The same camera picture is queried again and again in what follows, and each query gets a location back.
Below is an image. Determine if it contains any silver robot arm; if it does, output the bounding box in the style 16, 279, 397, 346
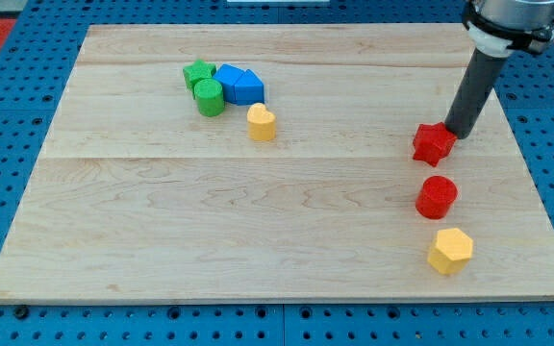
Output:
462, 0, 554, 59

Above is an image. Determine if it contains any yellow heart block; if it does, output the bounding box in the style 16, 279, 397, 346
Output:
247, 103, 276, 141

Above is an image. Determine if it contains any green star block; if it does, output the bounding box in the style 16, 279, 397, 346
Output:
183, 60, 216, 90

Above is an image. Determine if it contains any red star block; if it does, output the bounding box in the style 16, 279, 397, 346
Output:
413, 122, 457, 167

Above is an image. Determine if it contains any light wooden board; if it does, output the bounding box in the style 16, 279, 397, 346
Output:
0, 24, 554, 306

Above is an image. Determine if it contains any blue triangle block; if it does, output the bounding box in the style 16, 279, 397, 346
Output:
234, 69, 264, 106

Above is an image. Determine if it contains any green cylinder block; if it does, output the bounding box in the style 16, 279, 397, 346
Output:
193, 79, 225, 117

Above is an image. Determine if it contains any blue cube block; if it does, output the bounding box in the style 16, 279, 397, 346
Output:
213, 63, 244, 104

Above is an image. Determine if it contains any red cylinder block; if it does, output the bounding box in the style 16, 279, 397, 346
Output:
415, 176, 458, 219

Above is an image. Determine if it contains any yellow hexagon block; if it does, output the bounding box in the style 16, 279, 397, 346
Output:
427, 228, 474, 275

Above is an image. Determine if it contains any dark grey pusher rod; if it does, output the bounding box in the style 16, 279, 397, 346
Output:
444, 48, 507, 139

